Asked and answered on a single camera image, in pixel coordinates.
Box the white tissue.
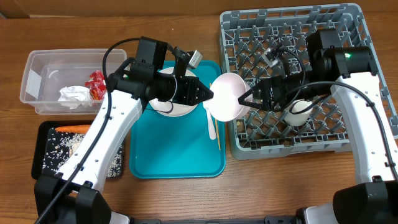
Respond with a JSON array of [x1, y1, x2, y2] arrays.
[[58, 86, 92, 110]]

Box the wooden chopstick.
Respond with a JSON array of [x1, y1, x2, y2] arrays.
[[208, 82, 221, 151]]

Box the clear plastic bin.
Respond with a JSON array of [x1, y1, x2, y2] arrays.
[[19, 49, 128, 116]]

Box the grey dish rack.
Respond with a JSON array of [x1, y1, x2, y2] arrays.
[[219, 2, 398, 161]]

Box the white plastic fork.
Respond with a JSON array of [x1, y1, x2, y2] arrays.
[[203, 101, 216, 140]]

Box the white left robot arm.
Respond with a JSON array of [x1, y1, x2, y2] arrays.
[[34, 37, 213, 223]]

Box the bowl with food scraps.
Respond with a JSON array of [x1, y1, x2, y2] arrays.
[[208, 73, 250, 122]]

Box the orange carrot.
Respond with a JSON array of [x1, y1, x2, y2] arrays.
[[55, 124, 91, 134]]

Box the pink plate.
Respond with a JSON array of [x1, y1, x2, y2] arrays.
[[147, 67, 200, 118]]

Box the spilled rice and peanuts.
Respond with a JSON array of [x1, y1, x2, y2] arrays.
[[42, 128, 124, 179]]

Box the black tray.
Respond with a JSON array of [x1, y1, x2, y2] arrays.
[[30, 119, 125, 181]]

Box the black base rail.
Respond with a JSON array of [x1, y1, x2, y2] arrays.
[[131, 216, 303, 224]]

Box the white small cup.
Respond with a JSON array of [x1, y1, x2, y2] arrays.
[[284, 99, 312, 126]]

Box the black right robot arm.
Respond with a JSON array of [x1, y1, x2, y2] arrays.
[[238, 29, 397, 223]]

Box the teal plastic tray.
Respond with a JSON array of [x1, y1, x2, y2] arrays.
[[129, 60, 226, 180]]

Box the red snack wrapper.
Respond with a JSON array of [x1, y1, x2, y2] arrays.
[[85, 70, 106, 101]]

